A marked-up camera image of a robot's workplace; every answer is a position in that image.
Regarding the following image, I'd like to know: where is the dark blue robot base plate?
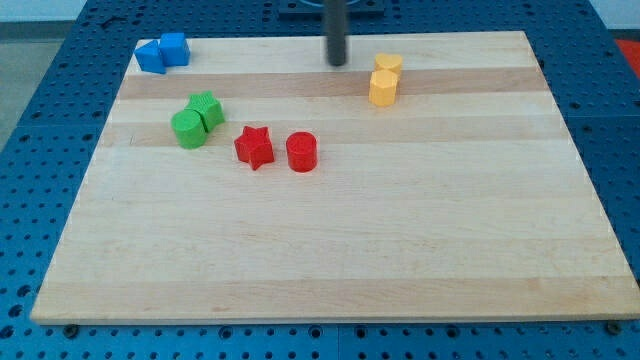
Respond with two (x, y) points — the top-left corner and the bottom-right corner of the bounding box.
(278, 0), (386, 19)

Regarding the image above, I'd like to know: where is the blue triangle block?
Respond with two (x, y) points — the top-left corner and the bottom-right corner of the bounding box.
(134, 40), (166, 74)

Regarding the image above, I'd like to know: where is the yellow hexagon block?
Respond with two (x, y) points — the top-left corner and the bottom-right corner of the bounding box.
(368, 69), (398, 107)

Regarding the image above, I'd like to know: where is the red star block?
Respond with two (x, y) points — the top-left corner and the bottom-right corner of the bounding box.
(234, 126), (275, 170)

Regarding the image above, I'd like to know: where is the blue cube block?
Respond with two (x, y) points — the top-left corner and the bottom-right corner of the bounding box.
(159, 33), (190, 67)

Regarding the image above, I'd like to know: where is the light wooden board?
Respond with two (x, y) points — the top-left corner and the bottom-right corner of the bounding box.
(31, 31), (639, 325)

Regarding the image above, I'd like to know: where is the yellow heart block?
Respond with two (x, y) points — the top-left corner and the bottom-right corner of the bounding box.
(374, 53), (403, 77)

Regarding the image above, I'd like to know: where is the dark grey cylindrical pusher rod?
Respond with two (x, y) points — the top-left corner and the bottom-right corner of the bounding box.
(322, 0), (348, 67)

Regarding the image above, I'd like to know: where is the green cylinder block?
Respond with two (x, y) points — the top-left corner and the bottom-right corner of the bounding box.
(171, 109), (207, 149)

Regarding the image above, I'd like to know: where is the red cylinder block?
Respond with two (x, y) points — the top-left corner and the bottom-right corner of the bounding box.
(286, 132), (318, 172)

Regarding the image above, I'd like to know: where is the green star block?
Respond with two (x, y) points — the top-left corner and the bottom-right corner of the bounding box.
(186, 91), (225, 133)

